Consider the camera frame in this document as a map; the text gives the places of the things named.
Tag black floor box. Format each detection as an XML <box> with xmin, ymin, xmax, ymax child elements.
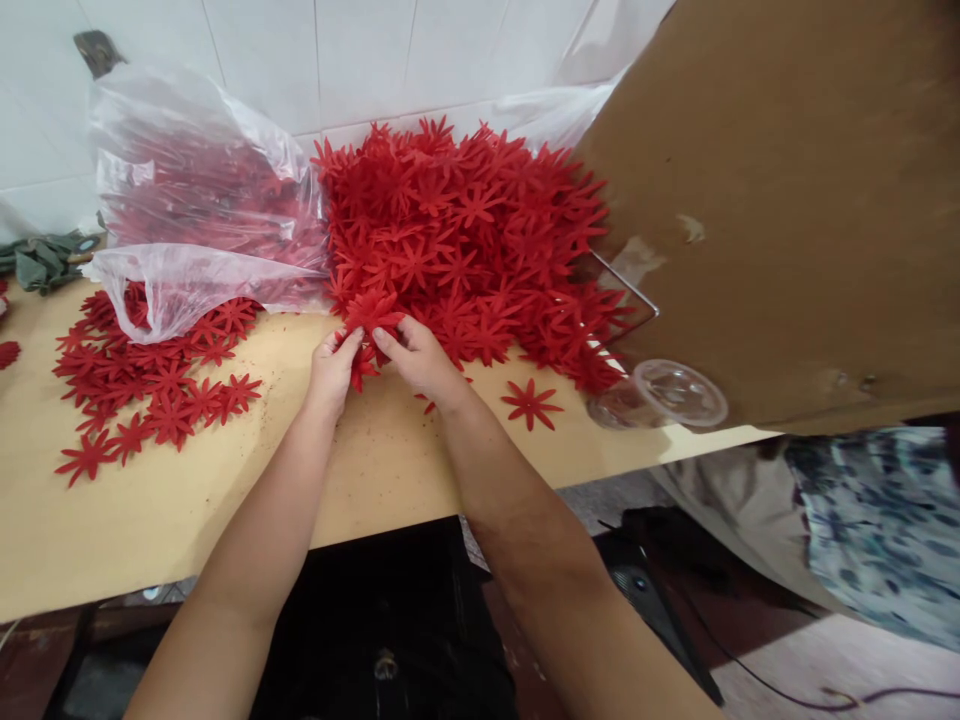
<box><xmin>596</xmin><ymin>506</ymin><xmax>751</xmax><ymax>708</ymax></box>

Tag brown cardboard sheet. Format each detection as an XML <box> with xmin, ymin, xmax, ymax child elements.
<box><xmin>566</xmin><ymin>0</ymin><xmax>960</xmax><ymax>436</ymax></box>

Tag clear plastic cup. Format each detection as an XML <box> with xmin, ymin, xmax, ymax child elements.
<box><xmin>586</xmin><ymin>358</ymin><xmax>729</xmax><ymax>432</ymax></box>

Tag single red fabric petal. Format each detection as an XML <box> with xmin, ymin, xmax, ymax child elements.
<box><xmin>500</xmin><ymin>377</ymin><xmax>565</xmax><ymax>432</ymax></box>

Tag green fabric leaves bundle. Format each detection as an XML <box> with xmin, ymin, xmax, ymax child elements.
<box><xmin>0</xmin><ymin>211</ymin><xmax>111</xmax><ymax>298</ymax></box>

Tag large pile of red petals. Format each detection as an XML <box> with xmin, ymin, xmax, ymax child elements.
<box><xmin>310</xmin><ymin>116</ymin><xmax>636</xmax><ymax>397</ymax></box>

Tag person's legs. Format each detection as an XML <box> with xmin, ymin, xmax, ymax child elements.
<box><xmin>253</xmin><ymin>514</ymin><xmax>526</xmax><ymax>720</ymax></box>

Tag small pile of red petals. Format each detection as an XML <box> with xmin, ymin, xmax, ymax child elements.
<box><xmin>52</xmin><ymin>280</ymin><xmax>268</xmax><ymax>490</ymax></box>

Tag clear plastic sheet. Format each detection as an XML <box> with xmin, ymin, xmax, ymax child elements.
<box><xmin>479</xmin><ymin>62</ymin><xmax>631</xmax><ymax>151</ymax></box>

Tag brown wall hook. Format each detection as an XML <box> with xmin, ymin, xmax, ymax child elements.
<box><xmin>71</xmin><ymin>29</ymin><xmax>130</xmax><ymax>79</ymax></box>

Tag person's left hand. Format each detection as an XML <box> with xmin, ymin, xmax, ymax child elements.
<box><xmin>310</xmin><ymin>326</ymin><xmax>367</xmax><ymax>415</ymax></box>

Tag clear plastic bag of stems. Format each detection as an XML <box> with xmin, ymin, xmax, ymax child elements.
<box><xmin>86</xmin><ymin>62</ymin><xmax>334</xmax><ymax>346</ymax></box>

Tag person's right hand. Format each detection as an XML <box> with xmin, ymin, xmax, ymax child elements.
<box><xmin>370</xmin><ymin>313</ymin><xmax>465</xmax><ymax>406</ymax></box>

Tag metal wire frame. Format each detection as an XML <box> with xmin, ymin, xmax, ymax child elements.
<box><xmin>583</xmin><ymin>248</ymin><xmax>661</xmax><ymax>348</ymax></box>

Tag red fabric flower cluster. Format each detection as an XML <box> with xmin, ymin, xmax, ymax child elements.
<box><xmin>341</xmin><ymin>290</ymin><xmax>406</xmax><ymax>396</ymax></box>

